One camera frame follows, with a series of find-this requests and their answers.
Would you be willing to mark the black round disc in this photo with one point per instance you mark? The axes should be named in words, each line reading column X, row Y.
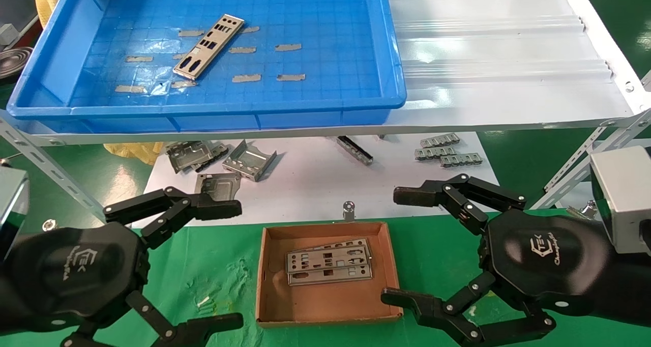
column 12, row 62

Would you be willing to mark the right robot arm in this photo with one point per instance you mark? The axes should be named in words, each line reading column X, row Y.
column 630, row 291

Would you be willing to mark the flat grey metal bracket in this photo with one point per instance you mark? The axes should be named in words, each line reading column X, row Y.
column 218, row 184

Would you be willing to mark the long grey metal channel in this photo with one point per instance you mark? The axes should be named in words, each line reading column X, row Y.
column 354, row 149

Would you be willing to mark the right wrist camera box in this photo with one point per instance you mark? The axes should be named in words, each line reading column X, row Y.
column 620, row 194

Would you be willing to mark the grey slotted angle brace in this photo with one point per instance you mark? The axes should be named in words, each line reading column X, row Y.
column 51, row 170
column 577, row 157
column 552, row 198

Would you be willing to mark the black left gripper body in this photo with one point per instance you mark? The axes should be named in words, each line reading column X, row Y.
column 74, row 270

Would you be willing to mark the brown cardboard box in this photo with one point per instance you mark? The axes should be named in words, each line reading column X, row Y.
column 325, row 301

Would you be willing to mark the small white scrap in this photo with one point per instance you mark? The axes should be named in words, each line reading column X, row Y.
column 203, row 301

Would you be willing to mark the blue plastic tray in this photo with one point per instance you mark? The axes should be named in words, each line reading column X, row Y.
column 330, row 31

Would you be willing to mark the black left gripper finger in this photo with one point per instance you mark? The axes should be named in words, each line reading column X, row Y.
column 170, row 208
column 203, row 329

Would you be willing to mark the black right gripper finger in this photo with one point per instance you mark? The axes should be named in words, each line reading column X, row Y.
column 432, row 311
column 437, row 193

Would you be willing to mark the small toothed metal strip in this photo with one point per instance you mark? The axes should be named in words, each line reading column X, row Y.
column 435, row 152
column 461, row 160
column 440, row 141

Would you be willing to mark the grey tape strip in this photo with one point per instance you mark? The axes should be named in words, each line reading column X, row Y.
column 288, row 47
column 189, row 33
column 183, row 84
column 129, row 88
column 252, row 29
column 291, row 77
column 246, row 78
column 244, row 50
column 138, row 59

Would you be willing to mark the grey bracket with raised walls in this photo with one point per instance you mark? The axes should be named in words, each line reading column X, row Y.
column 249, row 160

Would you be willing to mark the green cloth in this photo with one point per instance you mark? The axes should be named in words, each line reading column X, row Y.
column 224, row 265

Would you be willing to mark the white metal rack shelf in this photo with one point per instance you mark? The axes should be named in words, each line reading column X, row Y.
column 483, row 57

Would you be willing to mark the grey sheet metal bracket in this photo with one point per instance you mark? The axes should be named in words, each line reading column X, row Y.
column 188, row 154
column 221, row 151

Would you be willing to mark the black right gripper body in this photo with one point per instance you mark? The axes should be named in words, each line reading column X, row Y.
column 544, row 260

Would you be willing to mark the small grey box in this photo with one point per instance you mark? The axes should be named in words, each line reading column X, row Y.
column 6, row 34

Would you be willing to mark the metal I/O shield plate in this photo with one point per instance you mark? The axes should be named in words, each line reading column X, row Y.
column 356, row 275
column 330, row 258
column 208, row 46
column 358, row 242

